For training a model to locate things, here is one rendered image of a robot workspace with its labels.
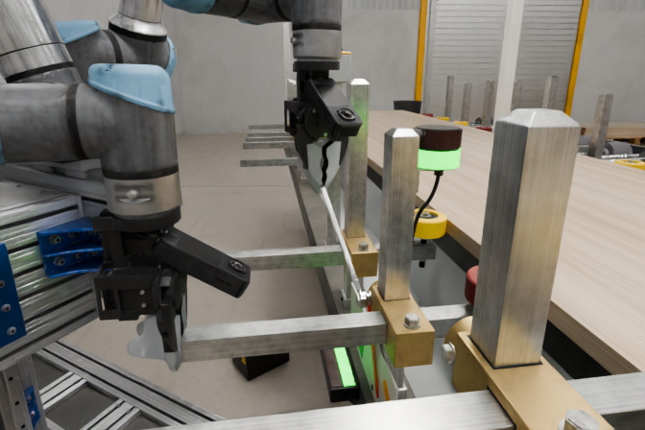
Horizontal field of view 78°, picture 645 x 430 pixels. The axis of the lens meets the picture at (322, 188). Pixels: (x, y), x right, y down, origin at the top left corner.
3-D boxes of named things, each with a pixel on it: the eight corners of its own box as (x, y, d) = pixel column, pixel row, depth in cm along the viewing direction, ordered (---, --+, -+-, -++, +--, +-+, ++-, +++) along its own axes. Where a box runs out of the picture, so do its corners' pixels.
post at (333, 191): (325, 254, 107) (325, 83, 95) (322, 248, 112) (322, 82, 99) (342, 253, 108) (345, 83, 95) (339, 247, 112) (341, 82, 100)
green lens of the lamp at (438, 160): (421, 170, 48) (422, 153, 48) (405, 160, 54) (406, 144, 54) (467, 168, 49) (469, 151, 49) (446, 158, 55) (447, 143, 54)
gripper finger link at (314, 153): (307, 186, 71) (307, 134, 68) (323, 196, 66) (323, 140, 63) (292, 189, 69) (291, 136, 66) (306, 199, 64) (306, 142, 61)
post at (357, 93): (346, 316, 83) (350, 79, 70) (343, 306, 87) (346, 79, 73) (362, 314, 84) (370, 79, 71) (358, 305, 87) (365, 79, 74)
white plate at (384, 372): (390, 452, 51) (394, 389, 48) (348, 329, 76) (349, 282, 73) (394, 452, 51) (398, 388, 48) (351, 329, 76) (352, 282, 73)
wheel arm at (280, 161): (240, 169, 168) (239, 159, 167) (240, 167, 172) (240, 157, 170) (341, 166, 174) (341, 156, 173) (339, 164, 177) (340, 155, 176)
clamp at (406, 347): (394, 369, 49) (395, 334, 47) (367, 307, 62) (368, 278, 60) (437, 365, 49) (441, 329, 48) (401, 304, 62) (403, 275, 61)
